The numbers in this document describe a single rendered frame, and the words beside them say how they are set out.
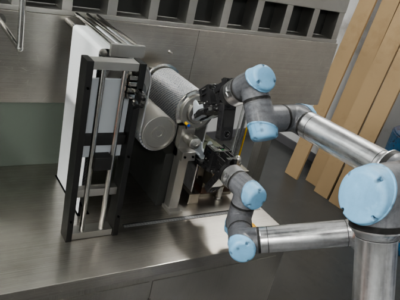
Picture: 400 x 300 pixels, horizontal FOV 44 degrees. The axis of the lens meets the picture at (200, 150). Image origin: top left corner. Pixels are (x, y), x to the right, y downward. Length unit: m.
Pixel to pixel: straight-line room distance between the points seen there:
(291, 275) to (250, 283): 1.38
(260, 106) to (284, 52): 0.91
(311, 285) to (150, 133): 1.86
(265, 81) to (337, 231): 0.46
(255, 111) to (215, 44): 0.71
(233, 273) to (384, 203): 0.81
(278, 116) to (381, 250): 0.44
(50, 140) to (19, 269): 0.59
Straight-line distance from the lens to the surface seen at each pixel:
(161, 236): 1.56
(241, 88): 1.31
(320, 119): 1.31
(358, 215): 1.03
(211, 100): 1.43
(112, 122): 1.36
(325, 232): 1.41
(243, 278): 1.75
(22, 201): 1.65
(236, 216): 1.47
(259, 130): 1.27
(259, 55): 2.09
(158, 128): 1.55
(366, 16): 4.17
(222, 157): 1.58
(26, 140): 1.80
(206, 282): 1.65
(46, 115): 1.78
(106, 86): 1.31
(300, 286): 3.10
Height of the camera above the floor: 1.79
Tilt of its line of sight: 24 degrees down
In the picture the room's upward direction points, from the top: 13 degrees clockwise
